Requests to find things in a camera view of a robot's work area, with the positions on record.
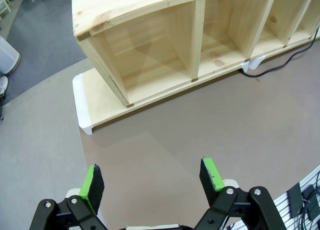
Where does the small wooden step stool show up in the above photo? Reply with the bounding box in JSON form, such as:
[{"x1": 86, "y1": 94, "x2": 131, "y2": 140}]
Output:
[{"x1": 0, "y1": 0, "x2": 13, "y2": 19}]

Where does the four-compartment pine wood shelf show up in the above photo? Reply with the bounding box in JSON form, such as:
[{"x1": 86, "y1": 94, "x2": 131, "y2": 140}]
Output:
[{"x1": 71, "y1": 0, "x2": 320, "y2": 108}]

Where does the white rounded mount plate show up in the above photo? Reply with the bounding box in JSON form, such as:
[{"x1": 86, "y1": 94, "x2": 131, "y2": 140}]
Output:
[{"x1": 64, "y1": 178, "x2": 239, "y2": 230}]

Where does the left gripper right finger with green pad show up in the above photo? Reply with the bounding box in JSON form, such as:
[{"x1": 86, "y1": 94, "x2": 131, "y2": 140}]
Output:
[{"x1": 194, "y1": 157, "x2": 286, "y2": 230}]

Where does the black power adapter with cables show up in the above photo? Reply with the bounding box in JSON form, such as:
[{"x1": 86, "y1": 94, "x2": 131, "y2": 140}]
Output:
[{"x1": 301, "y1": 184, "x2": 320, "y2": 223}]

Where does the black power plug cable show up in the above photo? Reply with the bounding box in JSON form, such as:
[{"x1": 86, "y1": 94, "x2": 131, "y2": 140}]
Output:
[{"x1": 241, "y1": 36, "x2": 319, "y2": 78}]

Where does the wooden riser with white legs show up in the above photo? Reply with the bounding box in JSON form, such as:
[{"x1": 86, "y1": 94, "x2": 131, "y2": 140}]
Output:
[{"x1": 72, "y1": 61, "x2": 251, "y2": 135}]

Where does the white cylindrical air purifier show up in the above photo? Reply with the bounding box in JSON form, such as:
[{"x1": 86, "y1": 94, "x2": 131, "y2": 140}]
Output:
[{"x1": 0, "y1": 36, "x2": 21, "y2": 76}]

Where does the black box on slatwall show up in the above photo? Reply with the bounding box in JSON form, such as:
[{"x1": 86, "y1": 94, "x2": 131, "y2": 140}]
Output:
[{"x1": 286, "y1": 183, "x2": 303, "y2": 219}]

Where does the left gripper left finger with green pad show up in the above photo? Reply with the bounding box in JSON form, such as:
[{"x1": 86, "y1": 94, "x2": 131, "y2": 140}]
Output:
[{"x1": 29, "y1": 163, "x2": 108, "y2": 230}]

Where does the white slatwall panel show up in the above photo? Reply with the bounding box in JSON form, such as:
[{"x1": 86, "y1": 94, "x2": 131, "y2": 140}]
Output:
[{"x1": 271, "y1": 164, "x2": 320, "y2": 230}]

